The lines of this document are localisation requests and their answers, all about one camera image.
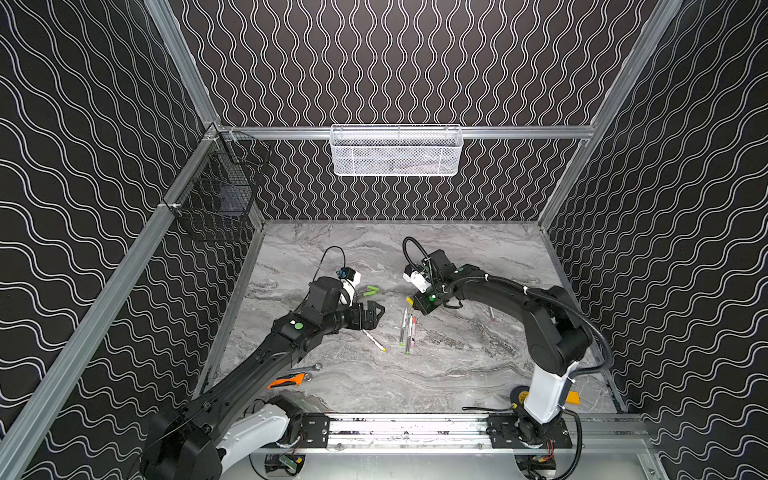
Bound white pen yellow end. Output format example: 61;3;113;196
362;330;387;352

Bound white pen light green end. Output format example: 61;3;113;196
399;308;410;346

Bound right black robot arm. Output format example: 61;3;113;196
402;236;612;446

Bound orange handled pliers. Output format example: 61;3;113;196
268;372;312;390

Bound silver wrench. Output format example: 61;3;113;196
286;362;323;375

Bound white wire mesh basket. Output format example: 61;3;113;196
329;124;464;177

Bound black wire mesh basket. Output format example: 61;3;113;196
168;123;270;246

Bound yellow black tape measure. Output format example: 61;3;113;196
510;385;530;412

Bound pink pen red tip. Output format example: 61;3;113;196
407;316;418;352

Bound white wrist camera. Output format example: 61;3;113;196
403;265;431;293
337;266;361;306

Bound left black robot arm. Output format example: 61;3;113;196
138;276;386;479

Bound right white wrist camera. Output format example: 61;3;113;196
403;265;431;293

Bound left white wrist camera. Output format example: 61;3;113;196
337;266;361;306

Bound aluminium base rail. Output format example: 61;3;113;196
161;411;661;457

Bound yellow block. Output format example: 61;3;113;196
566;391;581;405

